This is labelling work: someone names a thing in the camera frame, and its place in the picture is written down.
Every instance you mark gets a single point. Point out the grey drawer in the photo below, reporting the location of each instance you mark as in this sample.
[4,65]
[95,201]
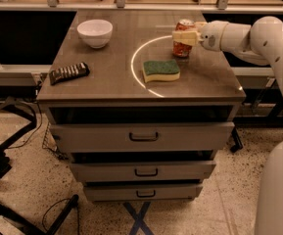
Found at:
[141,137]
[154,171]
[143,192]

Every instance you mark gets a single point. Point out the grey drawer cabinet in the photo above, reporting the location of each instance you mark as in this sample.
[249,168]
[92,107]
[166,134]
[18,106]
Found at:
[115,92]

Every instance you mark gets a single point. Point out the bottom grey drawer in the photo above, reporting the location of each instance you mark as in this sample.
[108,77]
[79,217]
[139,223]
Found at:
[143,192]

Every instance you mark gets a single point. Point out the middle grey drawer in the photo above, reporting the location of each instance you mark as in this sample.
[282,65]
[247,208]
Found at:
[154,171]

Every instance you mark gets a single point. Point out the green and yellow sponge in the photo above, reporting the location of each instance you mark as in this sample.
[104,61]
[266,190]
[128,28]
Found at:
[160,71]

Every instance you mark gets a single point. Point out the white ceramic bowl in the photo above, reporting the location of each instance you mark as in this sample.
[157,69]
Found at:
[95,33]

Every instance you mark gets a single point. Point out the top grey drawer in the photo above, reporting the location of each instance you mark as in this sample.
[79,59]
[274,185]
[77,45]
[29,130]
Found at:
[141,137]

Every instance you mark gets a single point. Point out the dark snack bar package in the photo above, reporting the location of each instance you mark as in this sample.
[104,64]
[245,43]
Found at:
[68,73]

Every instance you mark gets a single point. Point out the black office chair left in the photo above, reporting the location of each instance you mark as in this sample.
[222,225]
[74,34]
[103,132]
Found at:
[24,110]

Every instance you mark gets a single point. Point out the red coke can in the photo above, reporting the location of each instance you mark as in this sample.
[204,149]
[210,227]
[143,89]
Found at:
[179,49]

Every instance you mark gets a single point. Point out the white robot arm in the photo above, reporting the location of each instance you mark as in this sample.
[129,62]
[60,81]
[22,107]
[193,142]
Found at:
[261,44]

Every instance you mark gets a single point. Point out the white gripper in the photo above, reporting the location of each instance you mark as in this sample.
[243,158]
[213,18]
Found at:
[210,36]

